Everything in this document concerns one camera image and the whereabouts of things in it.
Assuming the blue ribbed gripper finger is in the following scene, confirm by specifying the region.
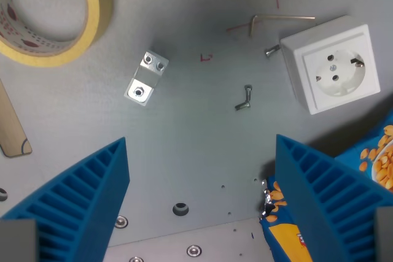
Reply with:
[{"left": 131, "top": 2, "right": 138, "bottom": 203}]
[
  {"left": 0, "top": 136, "right": 131, "bottom": 262},
  {"left": 275, "top": 134, "right": 393, "bottom": 262}
]

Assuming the blue peanut snack bag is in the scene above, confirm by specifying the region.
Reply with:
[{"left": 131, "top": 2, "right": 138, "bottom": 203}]
[{"left": 257, "top": 124, "right": 393, "bottom": 262}]

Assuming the wooden flat stick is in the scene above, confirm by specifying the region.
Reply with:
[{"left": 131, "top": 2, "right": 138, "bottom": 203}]
[{"left": 0, "top": 79, "right": 33, "bottom": 158}]

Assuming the yellow masking tape roll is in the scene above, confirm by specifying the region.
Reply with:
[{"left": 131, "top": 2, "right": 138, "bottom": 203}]
[{"left": 0, "top": 0, "right": 113, "bottom": 68}]

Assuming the metal hex allen key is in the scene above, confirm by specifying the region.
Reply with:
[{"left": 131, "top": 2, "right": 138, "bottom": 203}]
[{"left": 249, "top": 13, "right": 316, "bottom": 37}]

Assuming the white wall power socket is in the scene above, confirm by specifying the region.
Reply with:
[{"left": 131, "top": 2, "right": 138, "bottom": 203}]
[{"left": 279, "top": 15, "right": 381, "bottom": 115}]

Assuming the aluminium angle bracket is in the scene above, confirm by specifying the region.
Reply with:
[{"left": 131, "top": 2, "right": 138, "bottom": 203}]
[{"left": 123, "top": 50, "right": 169, "bottom": 107}]

